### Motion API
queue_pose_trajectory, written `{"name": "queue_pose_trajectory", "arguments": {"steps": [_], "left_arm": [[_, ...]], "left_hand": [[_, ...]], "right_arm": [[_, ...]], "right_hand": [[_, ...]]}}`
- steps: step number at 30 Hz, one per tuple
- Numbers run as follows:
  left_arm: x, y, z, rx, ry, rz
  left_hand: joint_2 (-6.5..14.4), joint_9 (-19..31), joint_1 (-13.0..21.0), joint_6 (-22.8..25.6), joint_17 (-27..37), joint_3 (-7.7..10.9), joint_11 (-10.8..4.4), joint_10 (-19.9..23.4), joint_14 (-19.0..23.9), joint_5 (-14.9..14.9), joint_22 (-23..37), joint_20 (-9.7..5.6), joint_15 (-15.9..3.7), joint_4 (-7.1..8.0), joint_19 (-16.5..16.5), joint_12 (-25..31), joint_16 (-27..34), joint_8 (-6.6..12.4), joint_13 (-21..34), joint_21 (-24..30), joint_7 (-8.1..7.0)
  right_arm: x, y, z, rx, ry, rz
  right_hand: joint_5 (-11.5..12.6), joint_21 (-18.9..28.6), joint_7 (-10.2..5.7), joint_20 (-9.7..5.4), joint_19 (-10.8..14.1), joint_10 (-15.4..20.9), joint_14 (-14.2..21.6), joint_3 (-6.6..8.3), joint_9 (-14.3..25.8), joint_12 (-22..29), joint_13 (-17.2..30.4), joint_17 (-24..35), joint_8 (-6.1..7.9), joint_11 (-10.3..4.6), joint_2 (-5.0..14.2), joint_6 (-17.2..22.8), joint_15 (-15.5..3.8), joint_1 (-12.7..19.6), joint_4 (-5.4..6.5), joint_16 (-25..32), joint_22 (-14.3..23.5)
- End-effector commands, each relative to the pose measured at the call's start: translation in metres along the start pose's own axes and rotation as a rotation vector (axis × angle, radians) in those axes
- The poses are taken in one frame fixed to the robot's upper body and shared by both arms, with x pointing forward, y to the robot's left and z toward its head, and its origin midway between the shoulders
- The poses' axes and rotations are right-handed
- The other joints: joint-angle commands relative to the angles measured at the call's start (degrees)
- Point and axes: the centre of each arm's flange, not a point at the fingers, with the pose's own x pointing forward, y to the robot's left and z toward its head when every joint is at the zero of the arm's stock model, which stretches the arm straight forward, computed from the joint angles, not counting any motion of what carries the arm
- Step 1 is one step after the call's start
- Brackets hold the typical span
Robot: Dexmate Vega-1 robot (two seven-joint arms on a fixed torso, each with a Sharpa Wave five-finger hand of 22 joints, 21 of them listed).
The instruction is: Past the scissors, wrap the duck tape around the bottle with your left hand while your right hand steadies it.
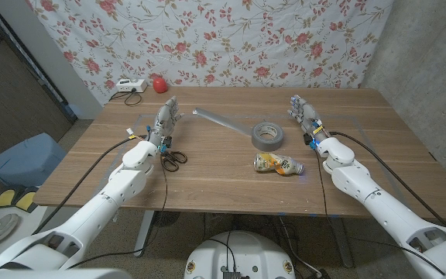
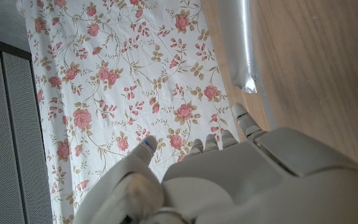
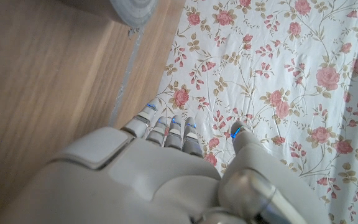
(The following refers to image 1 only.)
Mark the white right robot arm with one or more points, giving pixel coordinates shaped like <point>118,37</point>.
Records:
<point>378,205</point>

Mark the orange black scissors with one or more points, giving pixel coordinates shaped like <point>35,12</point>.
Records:
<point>170,159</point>

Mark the white power strip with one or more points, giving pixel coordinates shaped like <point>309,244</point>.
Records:
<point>132,86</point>

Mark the white robot torso base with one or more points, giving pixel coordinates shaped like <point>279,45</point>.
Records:
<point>242,252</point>

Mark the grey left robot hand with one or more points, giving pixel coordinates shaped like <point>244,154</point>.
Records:
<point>163,124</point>

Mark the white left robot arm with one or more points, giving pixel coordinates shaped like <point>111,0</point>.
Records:
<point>122,186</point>

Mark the red ball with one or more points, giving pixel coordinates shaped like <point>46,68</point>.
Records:
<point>160,85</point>

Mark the black floor fan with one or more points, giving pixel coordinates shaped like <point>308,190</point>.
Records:
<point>165,219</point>

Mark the yellow label drink bottle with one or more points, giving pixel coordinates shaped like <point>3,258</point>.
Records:
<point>277,163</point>

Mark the floral backdrop cloth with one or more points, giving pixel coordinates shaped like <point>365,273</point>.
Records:
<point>223,42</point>

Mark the grey duct tape roll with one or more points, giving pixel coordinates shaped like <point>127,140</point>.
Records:
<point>261,142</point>

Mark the grey table leg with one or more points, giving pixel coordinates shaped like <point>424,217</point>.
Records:
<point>144,232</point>
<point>341,242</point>

